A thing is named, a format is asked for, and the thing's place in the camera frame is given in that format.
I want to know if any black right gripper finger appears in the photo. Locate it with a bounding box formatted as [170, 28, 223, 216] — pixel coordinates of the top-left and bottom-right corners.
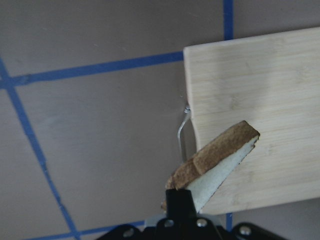
[165, 189, 198, 223]

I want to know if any white bread slice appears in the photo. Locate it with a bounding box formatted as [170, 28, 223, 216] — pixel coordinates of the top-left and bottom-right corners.
[165, 120, 260, 212]

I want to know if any wooden cutting board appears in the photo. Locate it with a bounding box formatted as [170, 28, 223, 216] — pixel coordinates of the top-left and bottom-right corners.
[183, 27, 320, 214]

